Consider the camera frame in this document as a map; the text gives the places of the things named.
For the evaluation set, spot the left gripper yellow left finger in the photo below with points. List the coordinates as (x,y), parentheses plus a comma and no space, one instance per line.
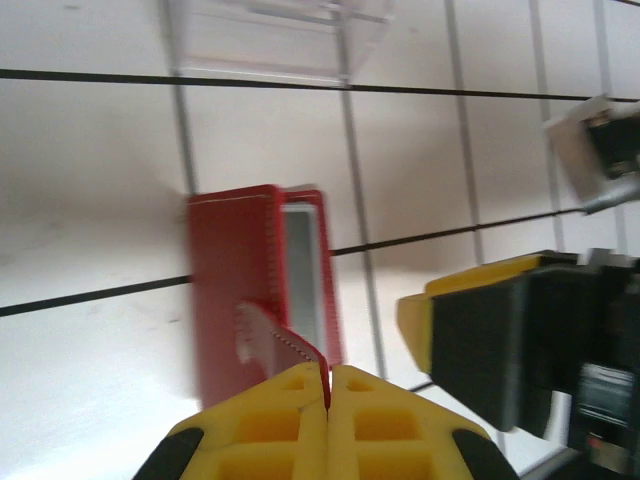
(260,435)

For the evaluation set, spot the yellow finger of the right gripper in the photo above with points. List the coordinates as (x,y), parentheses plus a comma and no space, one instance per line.
(475,350)

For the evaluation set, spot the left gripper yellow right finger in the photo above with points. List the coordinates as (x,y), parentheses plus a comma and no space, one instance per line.
(390,435)

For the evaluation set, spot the red card holder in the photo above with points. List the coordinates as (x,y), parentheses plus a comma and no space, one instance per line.
(225,275)

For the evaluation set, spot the clear acrylic card stand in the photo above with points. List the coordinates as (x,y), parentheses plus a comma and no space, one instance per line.
(275,50)

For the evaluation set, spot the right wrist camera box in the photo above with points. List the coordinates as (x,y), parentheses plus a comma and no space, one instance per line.
(575,150)

